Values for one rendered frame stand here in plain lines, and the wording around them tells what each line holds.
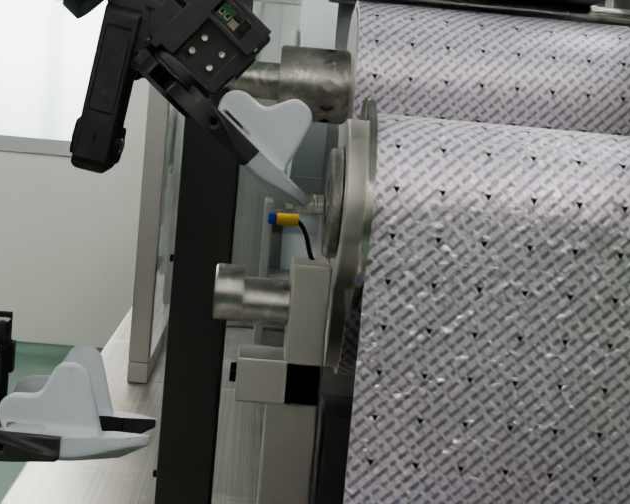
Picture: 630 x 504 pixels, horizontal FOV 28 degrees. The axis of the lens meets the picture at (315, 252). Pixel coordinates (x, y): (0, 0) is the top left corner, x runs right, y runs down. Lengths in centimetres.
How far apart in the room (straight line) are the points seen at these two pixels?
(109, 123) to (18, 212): 563
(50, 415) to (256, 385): 16
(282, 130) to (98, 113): 12
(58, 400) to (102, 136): 19
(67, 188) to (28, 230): 29
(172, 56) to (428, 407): 28
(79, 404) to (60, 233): 568
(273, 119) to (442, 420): 23
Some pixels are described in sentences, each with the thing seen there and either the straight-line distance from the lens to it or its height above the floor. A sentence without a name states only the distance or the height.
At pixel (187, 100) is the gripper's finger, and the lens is 83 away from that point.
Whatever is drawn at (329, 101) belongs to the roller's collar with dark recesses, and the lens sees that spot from 107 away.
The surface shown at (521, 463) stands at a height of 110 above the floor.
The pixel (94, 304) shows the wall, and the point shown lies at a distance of 648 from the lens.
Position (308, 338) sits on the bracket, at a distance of 87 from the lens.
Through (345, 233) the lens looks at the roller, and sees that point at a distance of 80.
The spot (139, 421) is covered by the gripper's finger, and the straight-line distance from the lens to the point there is 83.
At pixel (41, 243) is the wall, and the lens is 648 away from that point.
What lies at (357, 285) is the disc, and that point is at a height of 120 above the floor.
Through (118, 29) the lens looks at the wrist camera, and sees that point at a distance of 86.
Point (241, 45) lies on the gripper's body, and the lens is 84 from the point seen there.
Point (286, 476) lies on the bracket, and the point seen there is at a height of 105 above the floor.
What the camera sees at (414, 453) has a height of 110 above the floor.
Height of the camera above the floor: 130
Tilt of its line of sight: 6 degrees down
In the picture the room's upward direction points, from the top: 5 degrees clockwise
